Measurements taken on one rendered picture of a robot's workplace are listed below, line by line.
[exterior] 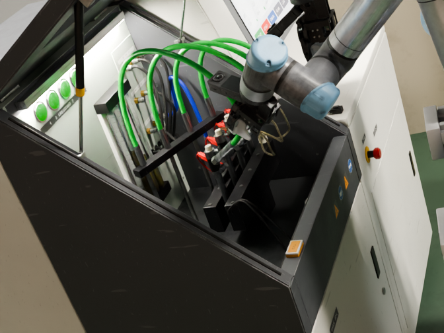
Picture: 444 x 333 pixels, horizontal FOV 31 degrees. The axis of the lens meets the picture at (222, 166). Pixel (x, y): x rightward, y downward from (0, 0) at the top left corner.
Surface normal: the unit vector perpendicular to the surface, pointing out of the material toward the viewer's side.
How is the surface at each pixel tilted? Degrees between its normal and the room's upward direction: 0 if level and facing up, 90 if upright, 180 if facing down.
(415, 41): 90
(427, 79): 90
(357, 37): 105
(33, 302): 90
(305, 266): 90
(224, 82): 18
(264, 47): 45
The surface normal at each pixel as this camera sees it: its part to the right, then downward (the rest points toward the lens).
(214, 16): 0.80, -0.30
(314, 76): 0.31, -0.63
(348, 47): -0.18, 0.73
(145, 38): -0.31, 0.53
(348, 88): -0.30, -0.84
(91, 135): 0.90, -0.11
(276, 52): 0.11, -0.40
